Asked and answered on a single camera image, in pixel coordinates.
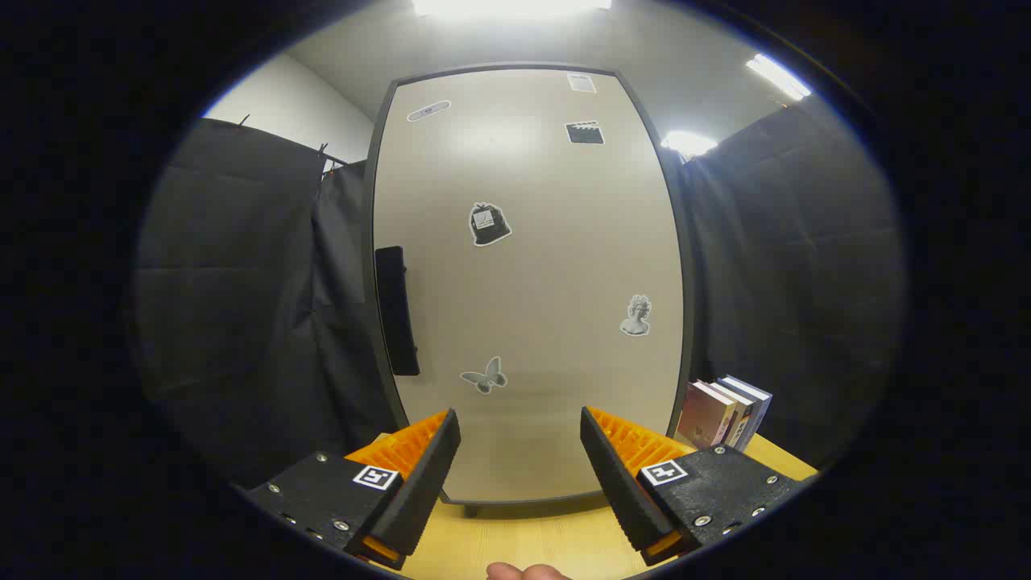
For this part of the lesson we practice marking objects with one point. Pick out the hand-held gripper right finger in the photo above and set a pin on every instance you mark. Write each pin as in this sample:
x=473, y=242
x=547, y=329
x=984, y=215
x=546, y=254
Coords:
x=616, y=483

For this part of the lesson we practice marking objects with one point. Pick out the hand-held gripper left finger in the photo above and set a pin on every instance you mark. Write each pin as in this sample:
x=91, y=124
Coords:
x=423, y=483

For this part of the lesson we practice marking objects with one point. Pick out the ceiling light panel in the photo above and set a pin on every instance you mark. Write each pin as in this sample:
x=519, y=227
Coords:
x=689, y=143

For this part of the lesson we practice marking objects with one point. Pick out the white spine book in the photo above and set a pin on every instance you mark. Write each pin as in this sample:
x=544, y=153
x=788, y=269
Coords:
x=743, y=423

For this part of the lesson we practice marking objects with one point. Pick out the large ceiling light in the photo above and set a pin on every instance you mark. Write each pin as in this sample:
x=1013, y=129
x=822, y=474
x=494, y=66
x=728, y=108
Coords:
x=507, y=6

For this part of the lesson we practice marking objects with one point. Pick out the black backdrop cloth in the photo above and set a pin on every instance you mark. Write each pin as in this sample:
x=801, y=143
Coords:
x=242, y=306

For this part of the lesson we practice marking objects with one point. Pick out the blue grey book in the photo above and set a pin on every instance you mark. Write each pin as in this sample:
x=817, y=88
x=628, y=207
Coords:
x=759, y=407

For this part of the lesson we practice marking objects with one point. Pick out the long ceiling light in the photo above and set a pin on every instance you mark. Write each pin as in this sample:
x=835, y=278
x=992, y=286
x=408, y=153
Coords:
x=777, y=76

